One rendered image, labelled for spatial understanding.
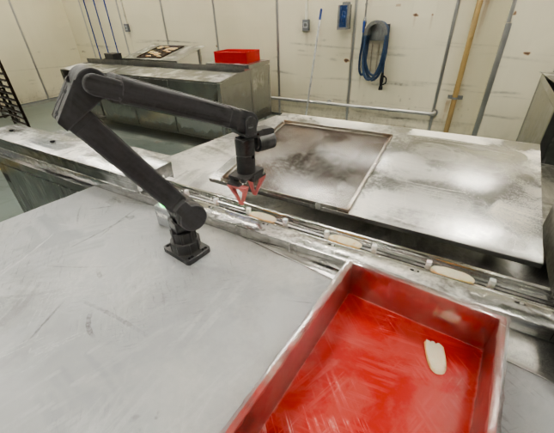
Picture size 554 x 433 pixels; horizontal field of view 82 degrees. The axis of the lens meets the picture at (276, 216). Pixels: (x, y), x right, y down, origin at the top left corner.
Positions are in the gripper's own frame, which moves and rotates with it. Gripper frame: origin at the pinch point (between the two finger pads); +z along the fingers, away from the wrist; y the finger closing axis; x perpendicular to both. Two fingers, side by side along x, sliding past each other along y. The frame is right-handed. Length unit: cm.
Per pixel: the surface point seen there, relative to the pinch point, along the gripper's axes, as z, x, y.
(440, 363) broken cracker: 8, -62, -25
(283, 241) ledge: 5.9, -17.7, -8.2
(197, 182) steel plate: 9.6, 37.0, 14.7
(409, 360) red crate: 9, -57, -26
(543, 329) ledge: 6, -79, -8
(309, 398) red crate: 10, -42, -43
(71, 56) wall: 13, 699, 353
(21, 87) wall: 57, 699, 238
